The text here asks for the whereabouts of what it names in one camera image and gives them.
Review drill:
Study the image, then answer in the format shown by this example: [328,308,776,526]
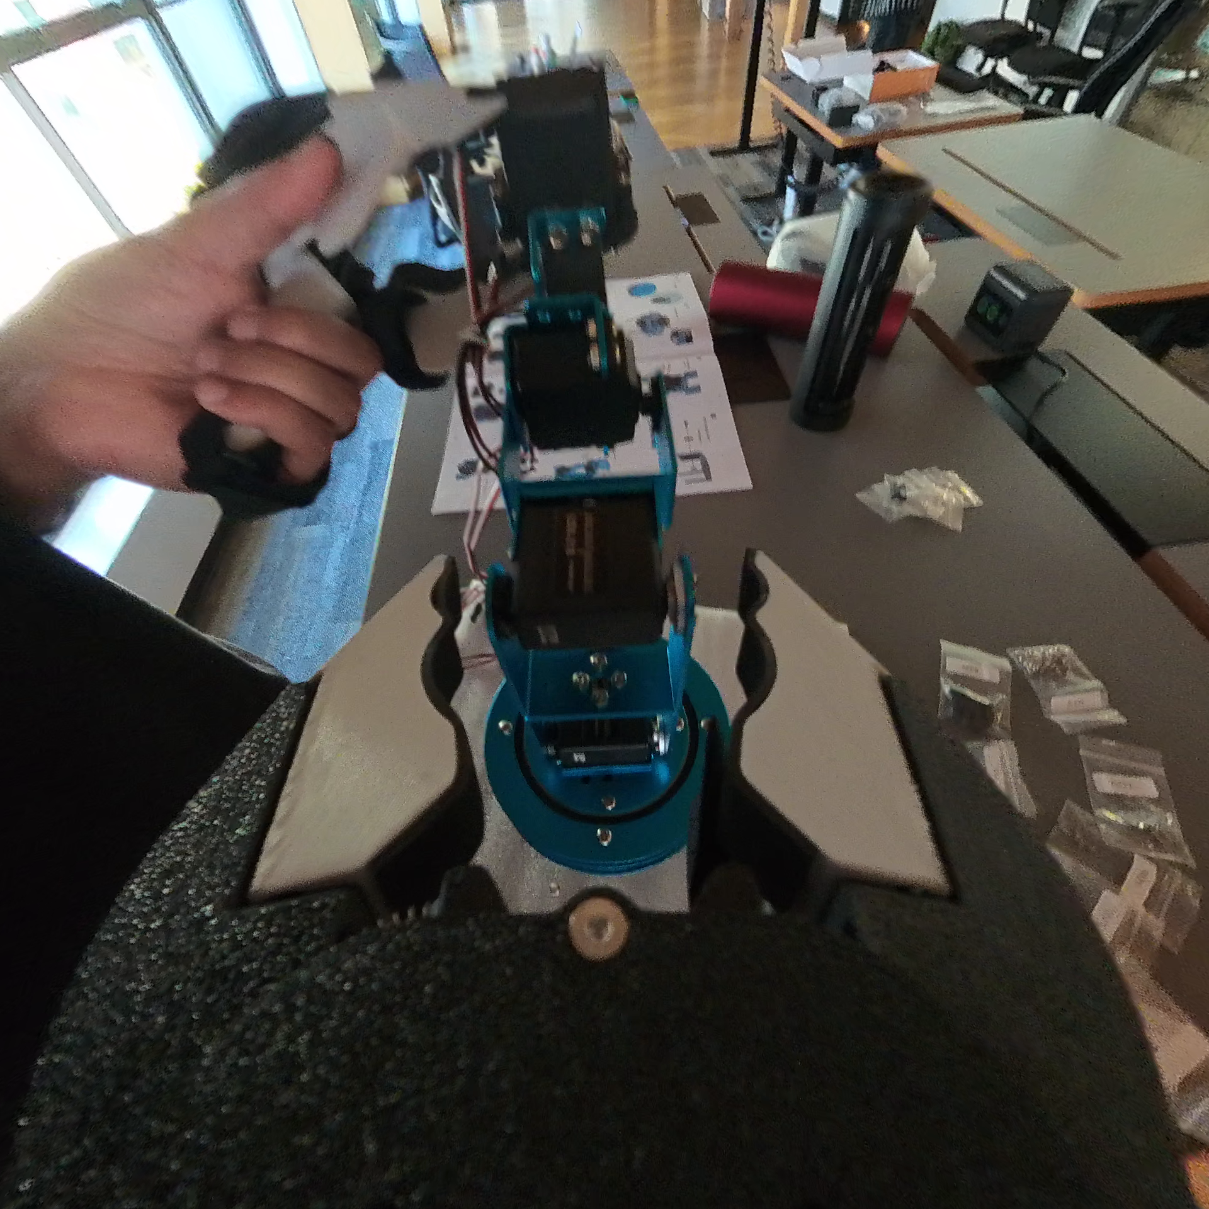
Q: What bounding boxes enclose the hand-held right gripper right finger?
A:
[694,549,953,923]

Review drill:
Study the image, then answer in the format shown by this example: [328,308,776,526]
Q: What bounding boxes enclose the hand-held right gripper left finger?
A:
[246,556,473,923]

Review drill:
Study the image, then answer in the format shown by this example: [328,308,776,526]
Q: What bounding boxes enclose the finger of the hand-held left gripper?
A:
[309,84,509,255]

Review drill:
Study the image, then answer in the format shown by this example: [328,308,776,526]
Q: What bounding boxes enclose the blue toy robot arm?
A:
[429,57,733,871]

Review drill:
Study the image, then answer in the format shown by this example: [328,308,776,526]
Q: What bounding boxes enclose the person's left hand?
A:
[0,141,383,530]

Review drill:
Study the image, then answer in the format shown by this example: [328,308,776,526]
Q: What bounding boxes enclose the white foam sheet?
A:
[443,567,757,917]

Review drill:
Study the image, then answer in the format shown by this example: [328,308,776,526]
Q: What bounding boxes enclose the large office window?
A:
[0,0,327,327]

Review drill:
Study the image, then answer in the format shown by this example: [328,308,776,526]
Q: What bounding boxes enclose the person's black shirt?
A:
[0,520,289,1135]

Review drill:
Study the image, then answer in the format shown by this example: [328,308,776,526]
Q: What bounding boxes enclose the clear pouch with black part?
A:
[855,465,982,524]

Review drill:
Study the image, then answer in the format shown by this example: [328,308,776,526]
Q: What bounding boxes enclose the scattered clear screw bags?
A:
[935,638,1209,1097]

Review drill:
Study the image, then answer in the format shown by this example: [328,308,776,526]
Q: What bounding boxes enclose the printed instruction leaflet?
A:
[429,274,756,519]

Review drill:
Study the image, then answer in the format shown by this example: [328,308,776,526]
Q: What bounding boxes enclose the black square pad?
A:
[722,339,793,405]

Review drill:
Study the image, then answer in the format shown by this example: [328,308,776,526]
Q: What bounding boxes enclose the dark red cylinder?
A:
[708,262,915,360]

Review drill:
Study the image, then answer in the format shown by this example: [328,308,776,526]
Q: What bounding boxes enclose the white crumpled wrapper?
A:
[767,212,938,297]

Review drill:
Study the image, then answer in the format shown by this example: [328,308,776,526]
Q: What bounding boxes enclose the open white cardboard box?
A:
[781,42,941,105]

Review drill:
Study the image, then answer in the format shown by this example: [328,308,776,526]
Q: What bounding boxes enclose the black cylinder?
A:
[789,173,937,434]

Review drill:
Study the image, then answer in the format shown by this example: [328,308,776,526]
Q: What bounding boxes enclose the black device green display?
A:
[963,262,1075,357]

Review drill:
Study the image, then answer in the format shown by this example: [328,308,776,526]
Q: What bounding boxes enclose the wooden office table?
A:
[758,48,1026,186]

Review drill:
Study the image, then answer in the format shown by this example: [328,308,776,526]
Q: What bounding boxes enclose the grey office table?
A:
[876,114,1209,308]

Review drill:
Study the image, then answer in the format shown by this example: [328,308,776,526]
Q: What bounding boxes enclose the black office chair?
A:
[1025,0,1186,117]

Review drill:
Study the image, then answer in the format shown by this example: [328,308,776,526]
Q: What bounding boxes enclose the red white black servo cable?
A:
[429,133,530,681]

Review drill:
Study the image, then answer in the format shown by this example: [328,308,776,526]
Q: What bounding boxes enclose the black desk cable cover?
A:
[1025,352,1167,557]

